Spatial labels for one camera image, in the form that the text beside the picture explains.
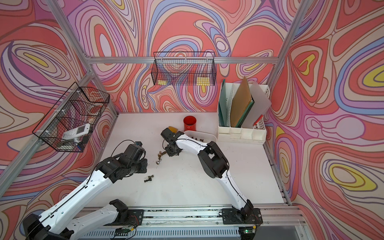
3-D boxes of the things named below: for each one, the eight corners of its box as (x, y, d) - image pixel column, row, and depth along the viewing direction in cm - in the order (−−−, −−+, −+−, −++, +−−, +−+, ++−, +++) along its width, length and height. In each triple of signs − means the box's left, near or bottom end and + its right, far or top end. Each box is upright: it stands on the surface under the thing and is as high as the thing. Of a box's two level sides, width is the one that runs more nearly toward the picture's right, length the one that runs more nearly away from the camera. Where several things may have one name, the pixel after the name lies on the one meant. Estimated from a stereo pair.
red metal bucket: (184, 135, 108) (183, 126, 100) (184, 125, 114) (183, 115, 106) (196, 135, 108) (196, 126, 100) (195, 125, 114) (196, 115, 106)
